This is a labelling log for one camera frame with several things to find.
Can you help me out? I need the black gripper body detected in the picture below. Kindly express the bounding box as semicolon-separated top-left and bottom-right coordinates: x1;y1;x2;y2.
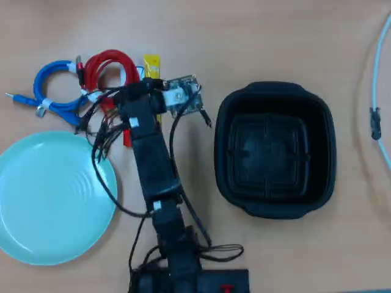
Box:
117;78;168;119

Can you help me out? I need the red charging cable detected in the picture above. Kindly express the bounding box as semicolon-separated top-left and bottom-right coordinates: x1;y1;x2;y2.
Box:
75;49;142;96

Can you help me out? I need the black square plastic bowl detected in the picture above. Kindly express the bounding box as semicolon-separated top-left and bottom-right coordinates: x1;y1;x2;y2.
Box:
213;81;337;220

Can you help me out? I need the yellow narrow packet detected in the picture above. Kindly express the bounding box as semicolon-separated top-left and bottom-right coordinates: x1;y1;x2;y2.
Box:
142;54;163;123

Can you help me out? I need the light green plate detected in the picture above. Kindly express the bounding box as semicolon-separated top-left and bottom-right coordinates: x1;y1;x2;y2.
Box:
0;130;119;266

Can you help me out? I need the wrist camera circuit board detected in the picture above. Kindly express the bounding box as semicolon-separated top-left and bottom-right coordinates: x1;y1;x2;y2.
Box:
161;74;205;118

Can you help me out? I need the black charging cable bundle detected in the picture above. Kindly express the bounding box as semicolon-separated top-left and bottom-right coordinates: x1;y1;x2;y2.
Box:
75;87;129;162

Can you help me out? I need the black camera cable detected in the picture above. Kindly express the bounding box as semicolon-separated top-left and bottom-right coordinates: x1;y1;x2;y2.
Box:
169;114;212;248

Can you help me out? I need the blue coiled charging cable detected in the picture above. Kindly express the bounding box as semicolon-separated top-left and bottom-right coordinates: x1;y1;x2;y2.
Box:
5;60;92;126

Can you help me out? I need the thin black wire loop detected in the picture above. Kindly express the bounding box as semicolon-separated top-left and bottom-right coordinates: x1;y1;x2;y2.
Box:
197;243;245;263

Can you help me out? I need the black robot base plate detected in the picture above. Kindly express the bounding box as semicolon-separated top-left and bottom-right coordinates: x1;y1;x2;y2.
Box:
130;265;250;293

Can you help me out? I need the black cable clip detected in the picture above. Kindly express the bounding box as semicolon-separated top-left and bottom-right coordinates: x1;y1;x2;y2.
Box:
369;106;382;140

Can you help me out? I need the white cable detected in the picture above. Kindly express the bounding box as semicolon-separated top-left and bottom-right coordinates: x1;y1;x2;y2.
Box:
370;12;391;172

